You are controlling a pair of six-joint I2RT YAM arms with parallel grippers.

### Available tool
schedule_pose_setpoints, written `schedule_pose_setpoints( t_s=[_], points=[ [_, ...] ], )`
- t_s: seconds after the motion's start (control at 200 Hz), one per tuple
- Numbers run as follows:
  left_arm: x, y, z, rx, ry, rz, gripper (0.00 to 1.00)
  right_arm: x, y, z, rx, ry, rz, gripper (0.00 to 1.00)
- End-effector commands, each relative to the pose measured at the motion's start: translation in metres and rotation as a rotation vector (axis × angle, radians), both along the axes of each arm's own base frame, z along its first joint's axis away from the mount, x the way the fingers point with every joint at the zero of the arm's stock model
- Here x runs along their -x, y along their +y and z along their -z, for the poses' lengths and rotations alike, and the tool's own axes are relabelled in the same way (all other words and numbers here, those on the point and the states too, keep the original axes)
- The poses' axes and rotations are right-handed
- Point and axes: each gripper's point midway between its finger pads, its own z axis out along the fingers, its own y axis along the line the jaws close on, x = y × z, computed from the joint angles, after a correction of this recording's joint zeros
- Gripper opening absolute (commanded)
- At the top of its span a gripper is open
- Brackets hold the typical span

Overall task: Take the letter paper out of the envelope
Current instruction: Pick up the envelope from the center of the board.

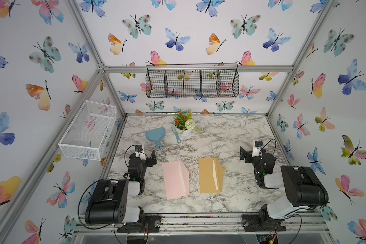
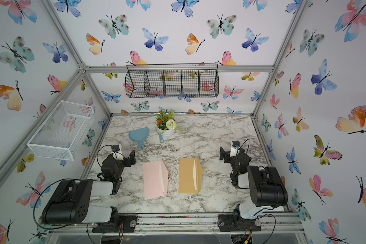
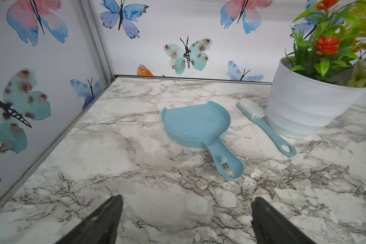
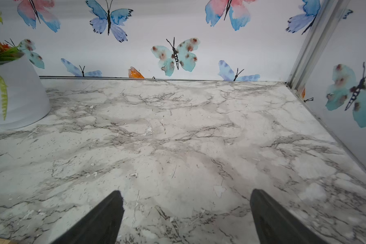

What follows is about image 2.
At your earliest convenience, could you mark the lined letter paper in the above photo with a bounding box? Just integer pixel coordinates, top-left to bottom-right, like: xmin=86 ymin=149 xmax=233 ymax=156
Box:
xmin=193 ymin=160 xmax=198 ymax=191
xmin=159 ymin=167 xmax=166 ymax=195

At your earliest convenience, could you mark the brown kraft envelope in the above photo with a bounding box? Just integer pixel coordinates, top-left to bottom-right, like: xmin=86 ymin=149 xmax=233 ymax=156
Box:
xmin=179 ymin=158 xmax=204 ymax=194

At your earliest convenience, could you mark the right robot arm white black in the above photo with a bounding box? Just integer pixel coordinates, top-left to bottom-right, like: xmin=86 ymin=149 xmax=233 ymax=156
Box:
xmin=220 ymin=147 xmax=288 ymax=221

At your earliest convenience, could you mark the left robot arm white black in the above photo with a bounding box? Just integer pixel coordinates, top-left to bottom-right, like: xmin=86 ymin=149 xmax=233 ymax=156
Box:
xmin=41 ymin=150 xmax=136 ymax=225

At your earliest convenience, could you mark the white pot with flowers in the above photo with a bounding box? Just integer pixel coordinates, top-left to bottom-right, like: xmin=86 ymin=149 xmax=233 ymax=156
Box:
xmin=156 ymin=110 xmax=183 ymax=141

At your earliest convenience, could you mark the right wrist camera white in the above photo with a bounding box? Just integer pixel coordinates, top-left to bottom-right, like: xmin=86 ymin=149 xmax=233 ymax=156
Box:
xmin=230 ymin=140 xmax=240 ymax=157

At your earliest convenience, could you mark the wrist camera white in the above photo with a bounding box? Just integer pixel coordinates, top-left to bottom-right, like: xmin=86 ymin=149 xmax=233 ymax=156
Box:
xmin=230 ymin=140 xmax=240 ymax=157
xmin=111 ymin=144 xmax=125 ymax=161

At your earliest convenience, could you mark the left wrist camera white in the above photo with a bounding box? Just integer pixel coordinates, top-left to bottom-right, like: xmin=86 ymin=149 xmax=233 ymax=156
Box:
xmin=111 ymin=144 xmax=125 ymax=161

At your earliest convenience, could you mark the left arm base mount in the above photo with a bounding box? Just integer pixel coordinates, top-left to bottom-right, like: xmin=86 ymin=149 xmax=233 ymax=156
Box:
xmin=92 ymin=215 xmax=138 ymax=234

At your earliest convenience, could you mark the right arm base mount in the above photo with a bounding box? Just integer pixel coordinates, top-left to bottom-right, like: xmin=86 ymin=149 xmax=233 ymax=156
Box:
xmin=217 ymin=213 xmax=261 ymax=232

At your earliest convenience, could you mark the white mesh wall basket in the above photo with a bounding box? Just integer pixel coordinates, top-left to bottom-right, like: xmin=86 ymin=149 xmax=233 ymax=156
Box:
xmin=27 ymin=100 xmax=94 ymax=161

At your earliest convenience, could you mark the black wire wall basket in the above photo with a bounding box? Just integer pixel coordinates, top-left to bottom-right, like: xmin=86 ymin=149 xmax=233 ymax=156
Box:
xmin=124 ymin=63 xmax=219 ymax=99

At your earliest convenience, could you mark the aluminium front rail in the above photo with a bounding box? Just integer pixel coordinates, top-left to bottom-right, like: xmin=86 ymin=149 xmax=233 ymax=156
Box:
xmin=48 ymin=212 xmax=306 ymax=239

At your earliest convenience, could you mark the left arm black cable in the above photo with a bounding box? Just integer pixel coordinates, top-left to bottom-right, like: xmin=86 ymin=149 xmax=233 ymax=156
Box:
xmin=33 ymin=178 xmax=89 ymax=230

